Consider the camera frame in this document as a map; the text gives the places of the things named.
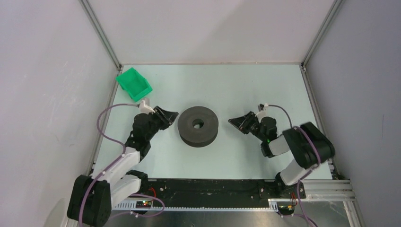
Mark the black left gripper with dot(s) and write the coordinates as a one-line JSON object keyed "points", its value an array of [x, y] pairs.
{"points": [[166, 117]]}

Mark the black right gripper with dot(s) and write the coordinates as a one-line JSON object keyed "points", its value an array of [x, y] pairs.
{"points": [[242, 122]]}

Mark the dark grey cable spool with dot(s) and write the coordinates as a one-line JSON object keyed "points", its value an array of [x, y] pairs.
{"points": [[198, 126]]}

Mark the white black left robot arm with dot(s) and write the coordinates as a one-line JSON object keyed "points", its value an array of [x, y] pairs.
{"points": [[94, 196]]}

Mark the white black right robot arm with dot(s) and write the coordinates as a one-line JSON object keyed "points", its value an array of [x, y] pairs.
{"points": [[307, 144]]}

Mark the green plastic bin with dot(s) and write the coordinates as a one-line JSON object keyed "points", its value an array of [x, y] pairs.
{"points": [[134, 84]]}

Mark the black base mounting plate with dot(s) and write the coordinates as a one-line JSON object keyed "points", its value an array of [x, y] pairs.
{"points": [[218, 193]]}

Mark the left controller circuit board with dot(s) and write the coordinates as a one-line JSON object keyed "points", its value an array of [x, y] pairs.
{"points": [[143, 204]]}

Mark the controller circuit board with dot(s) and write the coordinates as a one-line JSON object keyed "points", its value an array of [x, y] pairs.
{"points": [[286, 210], [143, 204]]}

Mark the right controller circuit board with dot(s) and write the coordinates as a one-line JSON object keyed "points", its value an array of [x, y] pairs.
{"points": [[286, 210]]}

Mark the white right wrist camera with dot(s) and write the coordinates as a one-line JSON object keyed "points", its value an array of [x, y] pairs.
{"points": [[262, 111]]}

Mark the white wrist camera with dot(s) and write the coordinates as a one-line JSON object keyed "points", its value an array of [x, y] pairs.
{"points": [[262, 111], [144, 106]]}

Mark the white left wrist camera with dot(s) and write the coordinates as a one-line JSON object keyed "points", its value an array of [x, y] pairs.
{"points": [[144, 106]]}

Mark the slotted white cable duct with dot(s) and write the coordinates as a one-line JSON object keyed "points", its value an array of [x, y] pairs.
{"points": [[128, 205]]}

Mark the aluminium frame rail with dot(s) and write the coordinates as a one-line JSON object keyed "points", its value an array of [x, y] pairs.
{"points": [[93, 19]]}

